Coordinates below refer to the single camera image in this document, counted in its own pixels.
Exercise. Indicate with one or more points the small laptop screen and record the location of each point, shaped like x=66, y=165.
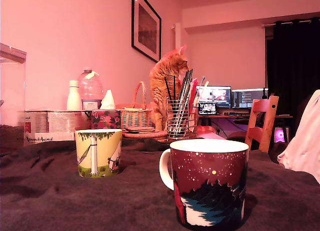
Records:
x=207, y=108

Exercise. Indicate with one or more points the computer case with glowing fan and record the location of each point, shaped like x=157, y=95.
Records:
x=280, y=135

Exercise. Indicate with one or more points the wide computer monitor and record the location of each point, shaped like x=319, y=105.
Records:
x=216, y=96

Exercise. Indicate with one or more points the small cork coaster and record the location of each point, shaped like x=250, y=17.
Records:
x=140, y=128
x=140, y=131

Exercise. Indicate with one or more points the white wall pipe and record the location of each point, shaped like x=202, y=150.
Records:
x=178, y=36

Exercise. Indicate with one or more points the pale flat stick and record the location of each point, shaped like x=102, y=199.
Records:
x=202, y=89

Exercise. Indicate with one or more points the yellow hammock print mug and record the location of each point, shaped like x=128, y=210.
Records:
x=101, y=153

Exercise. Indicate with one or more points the wooden desk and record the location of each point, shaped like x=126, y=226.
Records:
x=226, y=116

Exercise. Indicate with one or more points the thin black straw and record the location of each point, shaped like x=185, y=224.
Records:
x=168, y=88
x=174, y=87

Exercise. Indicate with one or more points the white paper tissue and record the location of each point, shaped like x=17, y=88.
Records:
x=108, y=101

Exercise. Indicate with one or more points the striped metal straw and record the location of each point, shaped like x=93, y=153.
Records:
x=185, y=83
x=188, y=82

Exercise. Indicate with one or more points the pale pink fabric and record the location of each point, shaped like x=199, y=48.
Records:
x=306, y=141

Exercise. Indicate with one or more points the large clear water bottle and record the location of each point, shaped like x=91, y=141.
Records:
x=90, y=91

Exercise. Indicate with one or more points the glass jar of coffee beans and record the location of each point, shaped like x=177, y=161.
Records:
x=12, y=138

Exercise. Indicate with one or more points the white slim bottle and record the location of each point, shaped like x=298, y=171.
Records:
x=74, y=98

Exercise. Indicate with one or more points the orange tabby cat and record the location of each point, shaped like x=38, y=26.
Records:
x=165, y=78

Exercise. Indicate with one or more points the pink utensil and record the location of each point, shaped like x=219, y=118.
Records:
x=194, y=91

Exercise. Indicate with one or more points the round cork trivet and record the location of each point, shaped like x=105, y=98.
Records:
x=161, y=133

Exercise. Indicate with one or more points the computer monitor with code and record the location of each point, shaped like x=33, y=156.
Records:
x=248, y=98

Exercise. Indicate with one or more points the wooden chair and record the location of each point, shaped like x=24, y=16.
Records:
x=261, y=131

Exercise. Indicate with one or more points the dark curtain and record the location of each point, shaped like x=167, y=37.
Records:
x=293, y=78

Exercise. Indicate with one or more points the dark starry night mug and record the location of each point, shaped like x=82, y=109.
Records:
x=208, y=181

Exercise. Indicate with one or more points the dark brown knitted cloth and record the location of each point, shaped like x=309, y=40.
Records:
x=125, y=203

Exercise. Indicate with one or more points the floral tissue box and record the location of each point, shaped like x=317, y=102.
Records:
x=106, y=119

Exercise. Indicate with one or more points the black framed picture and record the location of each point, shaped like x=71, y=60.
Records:
x=147, y=26

